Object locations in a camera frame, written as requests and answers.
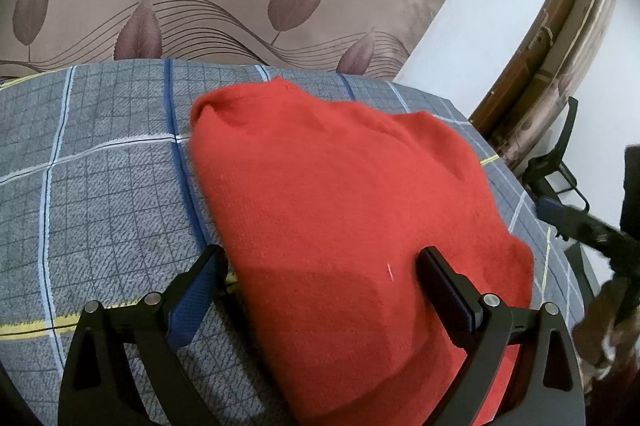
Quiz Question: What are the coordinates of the brown wooden door frame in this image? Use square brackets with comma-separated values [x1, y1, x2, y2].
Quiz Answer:
[469, 0, 603, 137]

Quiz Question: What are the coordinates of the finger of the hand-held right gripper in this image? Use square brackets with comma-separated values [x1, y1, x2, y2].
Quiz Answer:
[536, 197, 640, 268]
[521, 96, 592, 209]

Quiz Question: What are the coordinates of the red knit sweater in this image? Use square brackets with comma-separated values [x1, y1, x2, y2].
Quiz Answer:
[190, 77, 535, 426]

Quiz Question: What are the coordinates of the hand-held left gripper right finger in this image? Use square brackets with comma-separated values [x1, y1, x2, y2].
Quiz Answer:
[417, 247, 586, 426]

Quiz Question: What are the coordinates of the brown patterned cloth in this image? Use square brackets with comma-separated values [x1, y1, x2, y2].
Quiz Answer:
[571, 273, 640, 369]

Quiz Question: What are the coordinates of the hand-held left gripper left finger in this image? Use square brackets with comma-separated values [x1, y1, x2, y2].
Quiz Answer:
[57, 245, 228, 426]

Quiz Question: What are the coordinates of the grey plaid bed sheet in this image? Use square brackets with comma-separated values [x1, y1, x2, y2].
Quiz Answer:
[0, 58, 587, 426]

